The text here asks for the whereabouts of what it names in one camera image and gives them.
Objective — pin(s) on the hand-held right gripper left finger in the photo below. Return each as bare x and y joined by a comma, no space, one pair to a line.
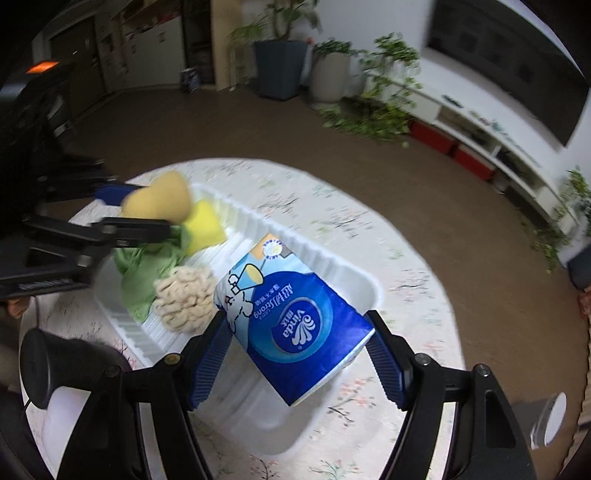
207,369

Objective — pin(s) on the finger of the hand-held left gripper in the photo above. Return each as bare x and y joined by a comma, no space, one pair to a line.
113,194
138,230

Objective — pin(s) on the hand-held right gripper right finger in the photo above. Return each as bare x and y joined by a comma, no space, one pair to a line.
385,364

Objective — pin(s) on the tan peanut-shaped sponge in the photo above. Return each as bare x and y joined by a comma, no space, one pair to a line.
159,198

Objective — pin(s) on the green cloth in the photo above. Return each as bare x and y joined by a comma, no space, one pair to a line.
138,281

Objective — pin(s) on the yellow sponge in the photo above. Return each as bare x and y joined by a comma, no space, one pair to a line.
205,228

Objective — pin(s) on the white plastic tray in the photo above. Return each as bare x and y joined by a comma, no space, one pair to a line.
258,415

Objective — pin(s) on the cream chenille cloth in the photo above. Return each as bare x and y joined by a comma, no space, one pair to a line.
184,300

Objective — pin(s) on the blue tissue pack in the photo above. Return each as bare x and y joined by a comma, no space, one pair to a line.
295,323

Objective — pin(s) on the dark door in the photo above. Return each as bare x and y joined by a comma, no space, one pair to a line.
78,60

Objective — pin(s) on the blue patterned box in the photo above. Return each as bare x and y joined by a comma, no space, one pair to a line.
190,78

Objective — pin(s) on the large plant in dark pot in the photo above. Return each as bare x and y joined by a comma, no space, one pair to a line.
279,69

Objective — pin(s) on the small trailing vine plant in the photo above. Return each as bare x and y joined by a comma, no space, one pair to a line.
551,230

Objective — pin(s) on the tall leafy plant dark pot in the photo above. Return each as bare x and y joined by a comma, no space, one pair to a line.
581,270

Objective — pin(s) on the red storage box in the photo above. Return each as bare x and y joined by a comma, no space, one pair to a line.
473,162
431,137

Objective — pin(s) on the white television cabinet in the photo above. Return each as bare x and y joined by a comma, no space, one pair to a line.
508,152

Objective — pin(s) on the plant in grey pot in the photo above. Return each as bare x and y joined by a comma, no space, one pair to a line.
330,76

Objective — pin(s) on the trailing green plant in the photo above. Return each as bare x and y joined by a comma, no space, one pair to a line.
378,110

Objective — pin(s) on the white wall cabinets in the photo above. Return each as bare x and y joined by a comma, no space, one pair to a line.
147,41

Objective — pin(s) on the wall television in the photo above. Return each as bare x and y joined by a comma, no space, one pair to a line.
508,55

